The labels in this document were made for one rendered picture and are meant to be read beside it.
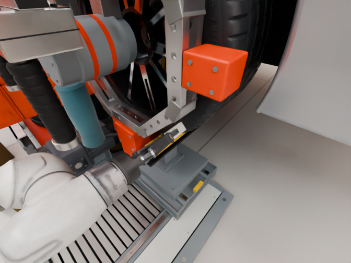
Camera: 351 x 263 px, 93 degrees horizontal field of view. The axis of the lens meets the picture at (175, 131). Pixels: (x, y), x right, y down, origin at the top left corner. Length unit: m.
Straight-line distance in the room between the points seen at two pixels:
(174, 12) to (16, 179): 0.43
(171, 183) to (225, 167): 0.51
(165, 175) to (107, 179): 0.56
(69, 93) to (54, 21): 0.35
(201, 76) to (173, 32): 0.09
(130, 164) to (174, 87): 0.19
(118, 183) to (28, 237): 0.15
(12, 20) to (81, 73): 0.21
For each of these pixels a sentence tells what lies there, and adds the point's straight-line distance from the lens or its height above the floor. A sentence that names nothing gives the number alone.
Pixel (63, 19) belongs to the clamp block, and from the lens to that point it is 0.29.
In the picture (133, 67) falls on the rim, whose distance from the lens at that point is 0.64.
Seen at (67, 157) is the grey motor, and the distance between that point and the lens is 0.90.
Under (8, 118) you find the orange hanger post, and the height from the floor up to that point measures 0.56.
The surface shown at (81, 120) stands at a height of 0.62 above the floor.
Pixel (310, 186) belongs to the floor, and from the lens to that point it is 1.43.
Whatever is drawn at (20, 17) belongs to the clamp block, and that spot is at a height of 0.94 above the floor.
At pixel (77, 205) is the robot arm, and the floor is 0.68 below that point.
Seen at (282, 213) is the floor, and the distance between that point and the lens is 1.22.
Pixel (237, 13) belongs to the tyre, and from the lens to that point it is 0.37.
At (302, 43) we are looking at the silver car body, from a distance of 0.38.
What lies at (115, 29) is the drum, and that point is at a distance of 0.49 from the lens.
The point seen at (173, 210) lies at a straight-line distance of 0.88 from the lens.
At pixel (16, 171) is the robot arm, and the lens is 0.48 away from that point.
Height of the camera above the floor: 0.97
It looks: 41 degrees down
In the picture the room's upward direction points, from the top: straight up
